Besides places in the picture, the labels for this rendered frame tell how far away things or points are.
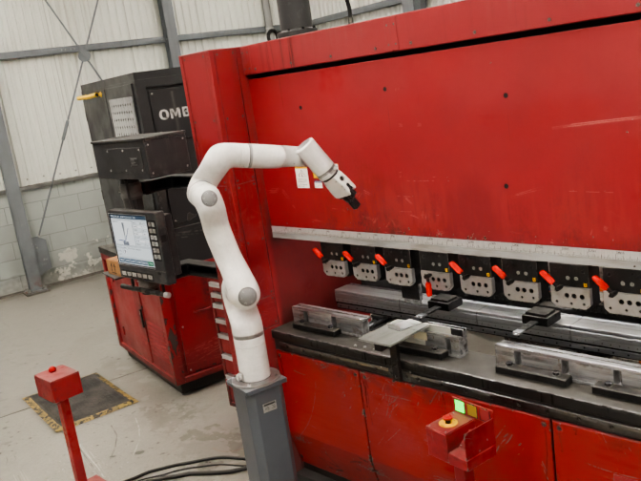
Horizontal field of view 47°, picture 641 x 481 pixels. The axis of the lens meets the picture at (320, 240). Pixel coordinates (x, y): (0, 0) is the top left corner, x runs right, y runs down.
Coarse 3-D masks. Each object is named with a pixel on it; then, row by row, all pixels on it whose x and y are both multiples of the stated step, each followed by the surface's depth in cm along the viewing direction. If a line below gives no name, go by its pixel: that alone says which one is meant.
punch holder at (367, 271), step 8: (352, 248) 341; (360, 248) 337; (368, 248) 333; (376, 248) 331; (352, 256) 342; (360, 256) 338; (368, 256) 335; (360, 264) 339; (368, 264) 336; (376, 264) 333; (360, 272) 341; (368, 272) 337; (376, 272) 333; (384, 272) 337; (368, 280) 338; (376, 280) 334
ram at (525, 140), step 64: (384, 64) 300; (448, 64) 279; (512, 64) 260; (576, 64) 244; (640, 64) 229; (256, 128) 368; (320, 128) 336; (384, 128) 309; (448, 128) 286; (512, 128) 266; (576, 128) 249; (640, 128) 234; (320, 192) 347; (384, 192) 318; (448, 192) 294; (512, 192) 273; (576, 192) 255; (640, 192) 239; (512, 256) 280
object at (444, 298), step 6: (444, 294) 349; (432, 300) 346; (438, 300) 343; (444, 300) 341; (450, 300) 341; (456, 300) 342; (462, 300) 345; (432, 306) 345; (438, 306) 342; (444, 306) 340; (450, 306) 339; (456, 306) 343; (426, 312) 336; (432, 312) 337; (420, 318) 332
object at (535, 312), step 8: (528, 312) 309; (536, 312) 308; (544, 312) 307; (552, 312) 308; (560, 312) 310; (528, 320) 309; (536, 320) 306; (544, 320) 304; (552, 320) 306; (520, 328) 301; (528, 328) 301
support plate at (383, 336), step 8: (400, 320) 333; (384, 328) 325; (416, 328) 319; (368, 336) 318; (376, 336) 317; (384, 336) 316; (392, 336) 314; (400, 336) 313; (408, 336) 313; (376, 344) 311; (384, 344) 307; (392, 344) 306
